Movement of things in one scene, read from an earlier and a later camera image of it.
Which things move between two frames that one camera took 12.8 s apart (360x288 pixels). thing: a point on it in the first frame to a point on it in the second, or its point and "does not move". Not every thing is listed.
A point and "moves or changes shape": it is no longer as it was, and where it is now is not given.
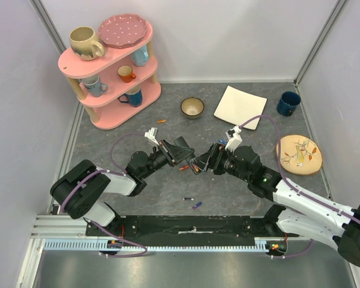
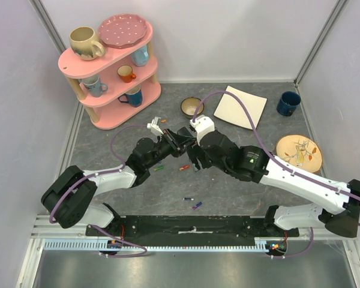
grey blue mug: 95,88 does not move
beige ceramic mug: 83,44 does not move
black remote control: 180,141 moves or changes shape
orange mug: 125,71 does not move
